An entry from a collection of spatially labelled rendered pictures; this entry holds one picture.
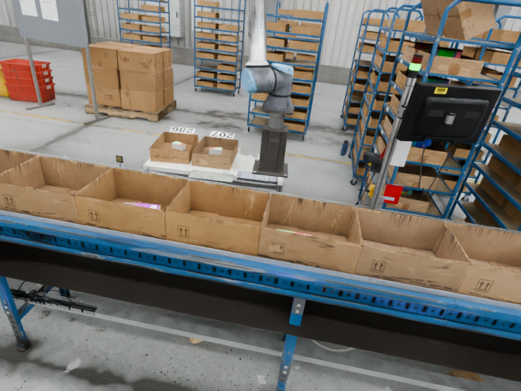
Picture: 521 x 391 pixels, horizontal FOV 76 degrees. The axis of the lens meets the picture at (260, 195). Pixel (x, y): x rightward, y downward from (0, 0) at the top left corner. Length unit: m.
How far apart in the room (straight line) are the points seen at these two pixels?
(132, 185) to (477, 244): 1.63
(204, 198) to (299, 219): 0.47
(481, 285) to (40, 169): 2.04
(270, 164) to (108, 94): 4.28
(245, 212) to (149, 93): 4.48
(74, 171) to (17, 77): 5.40
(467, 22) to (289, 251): 1.81
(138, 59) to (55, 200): 4.42
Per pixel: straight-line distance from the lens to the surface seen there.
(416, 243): 1.72
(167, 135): 2.88
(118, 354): 2.26
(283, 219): 1.61
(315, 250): 1.34
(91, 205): 1.55
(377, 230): 1.65
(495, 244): 1.83
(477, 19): 2.58
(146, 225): 1.47
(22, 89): 7.25
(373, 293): 1.39
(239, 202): 1.60
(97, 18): 13.07
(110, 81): 6.18
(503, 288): 1.58
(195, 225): 1.37
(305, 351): 1.91
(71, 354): 2.34
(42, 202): 1.69
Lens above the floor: 1.78
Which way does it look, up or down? 29 degrees down
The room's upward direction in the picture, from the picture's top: 6 degrees clockwise
